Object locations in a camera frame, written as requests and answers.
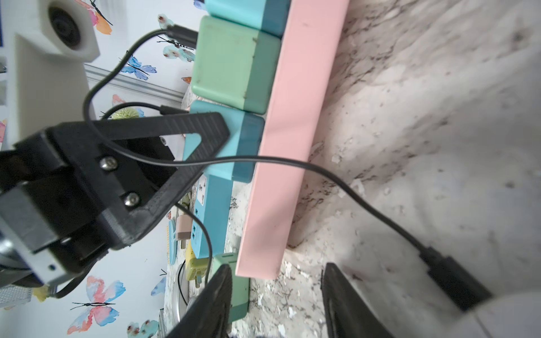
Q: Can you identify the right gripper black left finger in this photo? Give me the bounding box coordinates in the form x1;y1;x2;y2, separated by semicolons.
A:
166;265;232;338

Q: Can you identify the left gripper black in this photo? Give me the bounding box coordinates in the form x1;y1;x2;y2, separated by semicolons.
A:
1;113;230;287

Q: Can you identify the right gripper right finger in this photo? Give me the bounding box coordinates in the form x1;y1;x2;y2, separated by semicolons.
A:
321;263;392;337

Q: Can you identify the yellow charger plug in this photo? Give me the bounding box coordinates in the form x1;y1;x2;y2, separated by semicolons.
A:
185;241;209;288

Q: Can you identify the pink charger plug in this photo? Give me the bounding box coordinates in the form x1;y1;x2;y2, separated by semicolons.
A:
175;214;192;249

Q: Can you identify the blue power strip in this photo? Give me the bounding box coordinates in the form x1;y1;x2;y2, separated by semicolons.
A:
193;175;233;256

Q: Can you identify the teal charger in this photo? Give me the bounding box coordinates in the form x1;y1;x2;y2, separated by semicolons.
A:
190;100;265;183
204;0;291;38

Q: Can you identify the pink power strip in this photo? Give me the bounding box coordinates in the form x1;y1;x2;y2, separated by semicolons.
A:
236;0;349;280

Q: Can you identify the green charger front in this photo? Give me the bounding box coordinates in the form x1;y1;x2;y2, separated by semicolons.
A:
210;253;250;324

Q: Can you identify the green charger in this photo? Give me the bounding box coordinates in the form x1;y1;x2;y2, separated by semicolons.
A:
210;253;250;324
191;15;281;115

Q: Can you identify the white mouse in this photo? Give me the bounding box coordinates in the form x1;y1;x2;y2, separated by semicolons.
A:
443;291;540;337

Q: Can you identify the potted plant white pot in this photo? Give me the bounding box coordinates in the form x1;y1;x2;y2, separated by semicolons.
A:
110;107;142;120

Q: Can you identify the teal charger back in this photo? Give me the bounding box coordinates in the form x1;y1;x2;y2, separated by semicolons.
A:
204;0;291;38

